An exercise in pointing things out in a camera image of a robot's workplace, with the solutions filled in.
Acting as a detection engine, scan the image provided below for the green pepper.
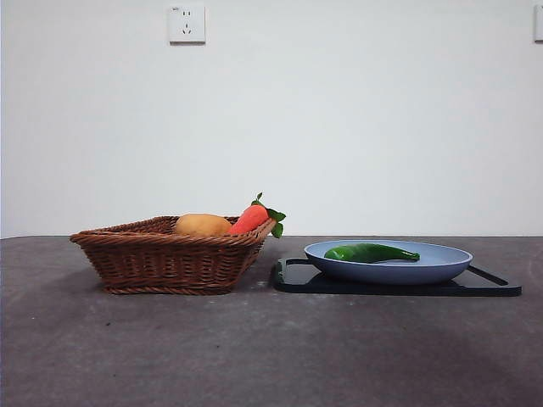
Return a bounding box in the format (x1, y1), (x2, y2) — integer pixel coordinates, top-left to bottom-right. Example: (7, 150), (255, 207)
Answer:
(324, 243), (421, 264)

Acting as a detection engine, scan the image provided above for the blue round plate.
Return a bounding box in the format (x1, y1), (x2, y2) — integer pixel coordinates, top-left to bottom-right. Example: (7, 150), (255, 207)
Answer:
(304, 239), (474, 286)

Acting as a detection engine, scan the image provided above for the yellow-brown potato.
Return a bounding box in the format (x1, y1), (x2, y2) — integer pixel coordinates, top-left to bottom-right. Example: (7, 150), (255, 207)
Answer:
(173, 213), (233, 237)

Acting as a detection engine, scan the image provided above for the orange carrot with green leaves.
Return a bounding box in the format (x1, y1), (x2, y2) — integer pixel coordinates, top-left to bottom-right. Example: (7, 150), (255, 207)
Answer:
(227, 192), (287, 238)

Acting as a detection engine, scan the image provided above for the brown wicker basket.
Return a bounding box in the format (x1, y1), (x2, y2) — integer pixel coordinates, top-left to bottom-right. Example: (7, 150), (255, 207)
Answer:
(70, 215), (277, 295)

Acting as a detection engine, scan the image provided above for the white wall socket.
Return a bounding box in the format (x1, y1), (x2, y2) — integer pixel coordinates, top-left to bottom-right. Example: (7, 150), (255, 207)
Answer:
(169, 4), (207, 45)

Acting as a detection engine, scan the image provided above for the black rectangular tray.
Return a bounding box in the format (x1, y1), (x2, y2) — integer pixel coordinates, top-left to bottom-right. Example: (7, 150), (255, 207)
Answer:
(273, 256), (523, 298)

